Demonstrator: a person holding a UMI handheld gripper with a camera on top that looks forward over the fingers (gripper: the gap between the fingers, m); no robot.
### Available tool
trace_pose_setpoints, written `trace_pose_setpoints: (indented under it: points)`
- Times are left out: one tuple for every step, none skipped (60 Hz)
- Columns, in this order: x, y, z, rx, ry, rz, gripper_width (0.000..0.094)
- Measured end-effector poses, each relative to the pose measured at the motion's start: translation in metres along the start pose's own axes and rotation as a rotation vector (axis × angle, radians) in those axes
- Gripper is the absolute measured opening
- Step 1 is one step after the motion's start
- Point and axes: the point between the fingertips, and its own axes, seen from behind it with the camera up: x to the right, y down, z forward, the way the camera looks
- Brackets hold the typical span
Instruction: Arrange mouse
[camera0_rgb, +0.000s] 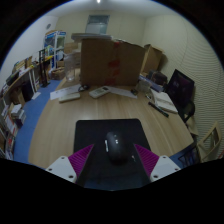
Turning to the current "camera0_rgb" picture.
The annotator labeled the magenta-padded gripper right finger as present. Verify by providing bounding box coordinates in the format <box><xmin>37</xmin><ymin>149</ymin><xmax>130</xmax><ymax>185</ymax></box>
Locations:
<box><xmin>133</xmin><ymin>143</ymin><xmax>182</xmax><ymax>183</ymax></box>

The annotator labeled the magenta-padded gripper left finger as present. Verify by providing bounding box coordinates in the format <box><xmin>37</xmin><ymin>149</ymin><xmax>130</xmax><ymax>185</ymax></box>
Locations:
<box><xmin>44</xmin><ymin>143</ymin><xmax>95</xmax><ymax>184</ymax></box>

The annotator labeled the black computer mouse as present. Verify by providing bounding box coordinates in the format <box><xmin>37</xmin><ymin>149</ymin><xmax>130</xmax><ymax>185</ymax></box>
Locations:
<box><xmin>104</xmin><ymin>130</ymin><xmax>129</xmax><ymax>165</ymax></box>

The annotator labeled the black mouse pad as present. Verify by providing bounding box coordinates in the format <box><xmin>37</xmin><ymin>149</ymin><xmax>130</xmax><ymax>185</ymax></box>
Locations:
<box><xmin>73</xmin><ymin>118</ymin><xmax>153</xmax><ymax>191</ymax></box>

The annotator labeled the wooden chair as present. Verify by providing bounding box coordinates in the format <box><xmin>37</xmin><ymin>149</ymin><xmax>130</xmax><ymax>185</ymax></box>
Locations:
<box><xmin>195</xmin><ymin>121</ymin><xmax>223</xmax><ymax>163</ymax></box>

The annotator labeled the black pen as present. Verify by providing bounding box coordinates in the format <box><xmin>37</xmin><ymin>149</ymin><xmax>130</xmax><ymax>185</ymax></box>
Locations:
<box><xmin>147</xmin><ymin>101</ymin><xmax>170</xmax><ymax>118</ymax></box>

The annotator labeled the open white notebook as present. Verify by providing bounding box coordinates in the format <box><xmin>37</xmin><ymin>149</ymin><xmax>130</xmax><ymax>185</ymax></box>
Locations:
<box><xmin>149</xmin><ymin>89</ymin><xmax>179</xmax><ymax>115</ymax></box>

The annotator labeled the bookshelf with books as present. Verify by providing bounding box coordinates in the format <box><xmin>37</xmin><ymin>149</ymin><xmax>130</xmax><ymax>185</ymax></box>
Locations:
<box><xmin>0</xmin><ymin>96</ymin><xmax>28</xmax><ymax>161</ymax></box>

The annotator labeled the white paper sheet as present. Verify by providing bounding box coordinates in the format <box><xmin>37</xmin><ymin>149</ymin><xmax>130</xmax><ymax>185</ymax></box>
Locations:
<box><xmin>49</xmin><ymin>83</ymin><xmax>83</xmax><ymax>101</ymax></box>

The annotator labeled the black monitor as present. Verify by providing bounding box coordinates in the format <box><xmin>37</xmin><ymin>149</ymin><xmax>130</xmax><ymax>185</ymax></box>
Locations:
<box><xmin>165</xmin><ymin>68</ymin><xmax>196</xmax><ymax>111</ymax></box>

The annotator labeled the white remote control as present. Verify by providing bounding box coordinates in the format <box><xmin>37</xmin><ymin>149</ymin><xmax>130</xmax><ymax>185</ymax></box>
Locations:
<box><xmin>88</xmin><ymin>85</ymin><xmax>111</xmax><ymax>100</ymax></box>

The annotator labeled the black waste bin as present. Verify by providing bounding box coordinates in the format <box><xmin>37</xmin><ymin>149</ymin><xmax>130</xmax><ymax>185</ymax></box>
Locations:
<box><xmin>20</xmin><ymin>80</ymin><xmax>34</xmax><ymax>103</ymax></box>

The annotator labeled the grey paper sheet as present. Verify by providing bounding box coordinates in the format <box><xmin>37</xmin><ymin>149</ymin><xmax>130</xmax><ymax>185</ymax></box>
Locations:
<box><xmin>107</xmin><ymin>85</ymin><xmax>138</xmax><ymax>100</ymax></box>

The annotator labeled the open cardboard box with items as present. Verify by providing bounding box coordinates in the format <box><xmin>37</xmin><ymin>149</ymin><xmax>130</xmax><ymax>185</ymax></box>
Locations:
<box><xmin>51</xmin><ymin>66</ymin><xmax>67</xmax><ymax>81</ymax></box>

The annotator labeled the clear plastic jar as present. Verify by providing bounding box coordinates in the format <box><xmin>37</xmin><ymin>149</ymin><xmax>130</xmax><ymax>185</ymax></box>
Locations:
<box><xmin>63</xmin><ymin>51</ymin><xmax>82</xmax><ymax>83</ymax></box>

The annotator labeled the black floor stand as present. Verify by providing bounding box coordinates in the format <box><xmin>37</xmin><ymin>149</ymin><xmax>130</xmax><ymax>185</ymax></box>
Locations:
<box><xmin>38</xmin><ymin>48</ymin><xmax>51</xmax><ymax>88</ymax></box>

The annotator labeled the cluttered wooden side desk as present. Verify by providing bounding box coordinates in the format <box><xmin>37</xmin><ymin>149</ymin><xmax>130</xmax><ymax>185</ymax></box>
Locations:
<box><xmin>3</xmin><ymin>54</ymin><xmax>54</xmax><ymax>101</ymax></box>

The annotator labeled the small brown cardboard box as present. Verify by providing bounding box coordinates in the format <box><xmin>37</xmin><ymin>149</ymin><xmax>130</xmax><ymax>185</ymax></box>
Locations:
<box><xmin>142</xmin><ymin>43</ymin><xmax>164</xmax><ymax>75</ymax></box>

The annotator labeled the large brown cardboard box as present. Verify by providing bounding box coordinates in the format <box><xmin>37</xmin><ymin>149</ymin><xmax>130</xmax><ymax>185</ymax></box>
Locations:
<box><xmin>71</xmin><ymin>32</ymin><xmax>148</xmax><ymax>88</ymax></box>

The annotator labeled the white and blue shelf cabinet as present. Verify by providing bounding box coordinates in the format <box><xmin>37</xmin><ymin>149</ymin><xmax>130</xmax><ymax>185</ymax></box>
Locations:
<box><xmin>43</xmin><ymin>29</ymin><xmax>67</xmax><ymax>63</ymax></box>

